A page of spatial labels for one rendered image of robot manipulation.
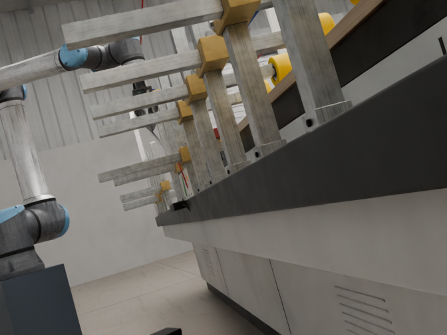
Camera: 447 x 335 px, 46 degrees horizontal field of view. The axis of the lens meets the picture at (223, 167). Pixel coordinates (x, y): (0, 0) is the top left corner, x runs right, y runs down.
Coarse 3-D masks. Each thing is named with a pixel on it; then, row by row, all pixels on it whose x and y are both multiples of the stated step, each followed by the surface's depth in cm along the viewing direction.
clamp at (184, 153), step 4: (180, 148) 173; (184, 148) 173; (180, 152) 173; (184, 152) 173; (188, 152) 173; (180, 156) 175; (184, 156) 173; (188, 156) 173; (184, 160) 172; (188, 160) 173; (180, 164) 181
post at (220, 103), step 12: (180, 0) 111; (204, 24) 108; (192, 36) 109; (204, 36) 108; (216, 72) 107; (216, 84) 107; (216, 96) 107; (228, 96) 107; (216, 108) 106; (228, 108) 107; (216, 120) 108; (228, 120) 107; (228, 132) 106; (228, 144) 106; (240, 144) 106; (228, 156) 106; (240, 156) 106
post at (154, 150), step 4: (152, 144) 304; (152, 148) 304; (156, 148) 304; (152, 152) 304; (156, 152) 304; (156, 156) 304; (160, 176) 303; (164, 176) 303; (160, 180) 302; (164, 192) 302; (168, 192) 302; (164, 196) 302; (168, 196) 302; (168, 200) 302; (168, 204) 302
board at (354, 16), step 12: (372, 0) 79; (384, 0) 76; (360, 12) 83; (372, 12) 81; (348, 24) 88; (360, 24) 86; (336, 36) 93; (288, 84) 122; (276, 96) 132; (240, 132) 181
